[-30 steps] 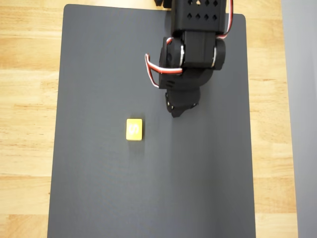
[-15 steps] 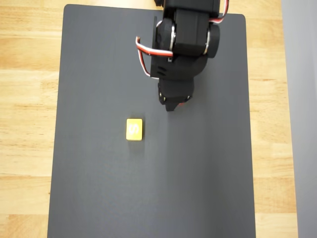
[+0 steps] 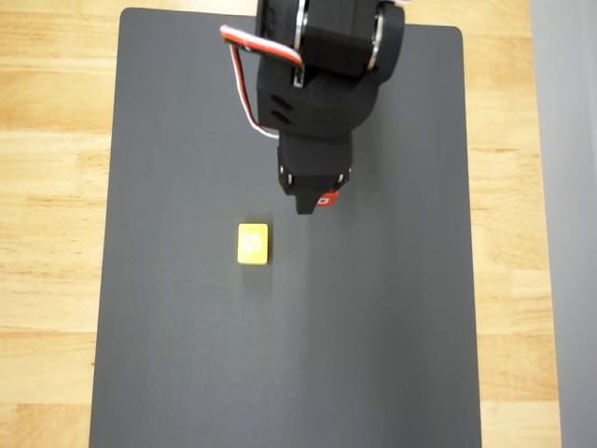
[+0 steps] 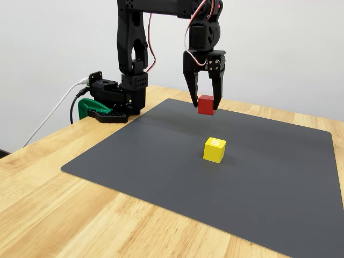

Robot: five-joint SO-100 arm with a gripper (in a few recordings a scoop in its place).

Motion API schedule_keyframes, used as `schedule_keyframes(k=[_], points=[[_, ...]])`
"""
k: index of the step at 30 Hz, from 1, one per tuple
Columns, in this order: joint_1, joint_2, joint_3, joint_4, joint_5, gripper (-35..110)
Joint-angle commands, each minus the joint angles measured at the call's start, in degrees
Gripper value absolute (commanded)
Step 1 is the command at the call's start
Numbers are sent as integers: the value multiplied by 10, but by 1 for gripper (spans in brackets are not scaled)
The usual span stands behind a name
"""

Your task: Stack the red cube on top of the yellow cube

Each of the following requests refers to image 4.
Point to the dark grey mat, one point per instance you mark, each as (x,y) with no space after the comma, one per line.
(161,161)

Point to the green table clamp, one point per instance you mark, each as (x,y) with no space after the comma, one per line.
(88,106)

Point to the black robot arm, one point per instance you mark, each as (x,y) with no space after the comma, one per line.
(129,40)

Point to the yellow wooden cube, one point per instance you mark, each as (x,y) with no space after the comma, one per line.
(213,151)

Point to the red wooden cube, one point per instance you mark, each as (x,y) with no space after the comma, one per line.
(205,106)

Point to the black furniture piece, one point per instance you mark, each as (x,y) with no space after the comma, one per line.
(4,153)

